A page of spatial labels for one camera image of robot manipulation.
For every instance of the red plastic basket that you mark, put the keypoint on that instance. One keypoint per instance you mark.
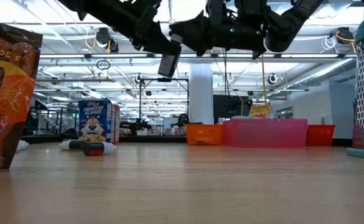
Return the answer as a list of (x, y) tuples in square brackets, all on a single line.
[(321, 135)]

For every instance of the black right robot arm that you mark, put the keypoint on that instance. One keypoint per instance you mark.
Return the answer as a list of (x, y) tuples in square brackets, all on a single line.
[(287, 28)]

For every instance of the blue Frosted Flakes cereal box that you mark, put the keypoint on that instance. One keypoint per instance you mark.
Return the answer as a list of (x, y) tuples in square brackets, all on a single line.
[(94, 121)]

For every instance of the long light strip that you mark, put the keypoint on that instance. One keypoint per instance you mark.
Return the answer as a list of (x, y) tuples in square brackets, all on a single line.
[(76, 56)]

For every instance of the red Froot Loops cereal box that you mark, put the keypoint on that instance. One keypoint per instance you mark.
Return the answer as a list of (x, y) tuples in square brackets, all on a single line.
[(118, 124)]

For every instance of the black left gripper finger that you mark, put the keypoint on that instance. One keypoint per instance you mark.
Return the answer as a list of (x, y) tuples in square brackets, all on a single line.
[(166, 46)]

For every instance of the pink plastic bin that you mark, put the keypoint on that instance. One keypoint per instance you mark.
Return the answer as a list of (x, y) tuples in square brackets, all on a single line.
[(265, 133)]

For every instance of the orange plastic basket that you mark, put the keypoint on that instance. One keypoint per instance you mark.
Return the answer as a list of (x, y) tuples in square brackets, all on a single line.
[(205, 135)]

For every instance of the orange taco seasoning mix packet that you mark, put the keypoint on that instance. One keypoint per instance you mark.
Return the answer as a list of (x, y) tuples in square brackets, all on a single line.
[(7, 93)]

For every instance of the black workstation frame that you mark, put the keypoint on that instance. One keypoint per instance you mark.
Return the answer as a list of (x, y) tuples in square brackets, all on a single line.
[(140, 99)]

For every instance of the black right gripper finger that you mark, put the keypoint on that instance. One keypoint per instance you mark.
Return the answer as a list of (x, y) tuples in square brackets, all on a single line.
[(194, 32)]

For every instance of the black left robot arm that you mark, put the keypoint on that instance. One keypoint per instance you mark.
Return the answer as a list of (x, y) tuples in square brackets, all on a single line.
[(107, 15)]

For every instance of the small dark dropper bottle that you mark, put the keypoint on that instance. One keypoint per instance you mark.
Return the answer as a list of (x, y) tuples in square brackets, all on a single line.
[(94, 148), (74, 144)]

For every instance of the black monitor screen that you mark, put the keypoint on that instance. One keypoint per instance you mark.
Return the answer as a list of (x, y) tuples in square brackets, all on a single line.
[(231, 109)]

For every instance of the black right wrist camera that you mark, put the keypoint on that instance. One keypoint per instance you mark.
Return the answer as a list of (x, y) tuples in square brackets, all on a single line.
[(250, 7)]

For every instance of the yellow Corn Pops cereal box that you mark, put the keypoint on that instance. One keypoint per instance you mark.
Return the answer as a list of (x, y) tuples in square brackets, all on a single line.
[(260, 112)]

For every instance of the person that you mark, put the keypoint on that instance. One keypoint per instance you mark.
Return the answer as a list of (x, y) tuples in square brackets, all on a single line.
[(181, 121)]

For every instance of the white building column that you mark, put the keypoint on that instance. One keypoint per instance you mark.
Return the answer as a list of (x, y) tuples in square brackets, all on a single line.
[(201, 93)]

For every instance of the black aluminium table frame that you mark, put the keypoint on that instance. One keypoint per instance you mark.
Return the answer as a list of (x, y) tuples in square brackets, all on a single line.
[(153, 139)]

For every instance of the dark bottle with black nozzle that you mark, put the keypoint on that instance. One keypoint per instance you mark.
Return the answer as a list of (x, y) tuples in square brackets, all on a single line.
[(169, 63)]

